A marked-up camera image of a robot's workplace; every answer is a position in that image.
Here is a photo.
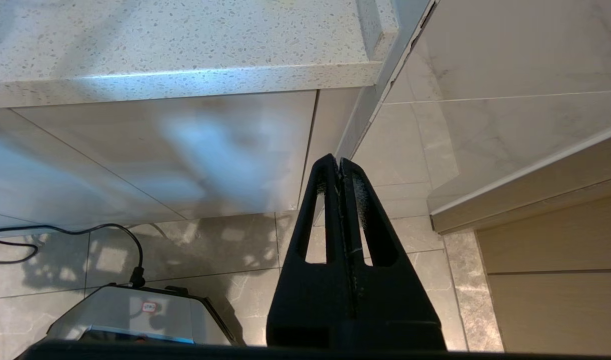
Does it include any white cabinet door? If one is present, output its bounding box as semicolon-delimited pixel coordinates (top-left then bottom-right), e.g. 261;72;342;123
13;90;319;221
0;107;187;237

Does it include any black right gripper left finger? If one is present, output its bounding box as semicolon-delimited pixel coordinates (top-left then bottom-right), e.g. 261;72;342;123
266;153;357;350

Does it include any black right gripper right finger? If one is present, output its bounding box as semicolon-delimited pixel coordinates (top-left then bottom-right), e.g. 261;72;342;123
339;158;447;350

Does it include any thin black floor cable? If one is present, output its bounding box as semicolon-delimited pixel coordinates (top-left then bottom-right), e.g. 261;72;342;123
0;223;146;289

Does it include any brown wooden cabinet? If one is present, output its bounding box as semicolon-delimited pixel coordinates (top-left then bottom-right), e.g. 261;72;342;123
475;192;611;356

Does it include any narrow white cabinet panel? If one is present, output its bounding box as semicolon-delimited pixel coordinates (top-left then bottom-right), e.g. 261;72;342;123
298;87;362;226

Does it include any white black robot base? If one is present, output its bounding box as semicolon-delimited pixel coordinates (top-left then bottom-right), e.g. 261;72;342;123
45;284;237;347

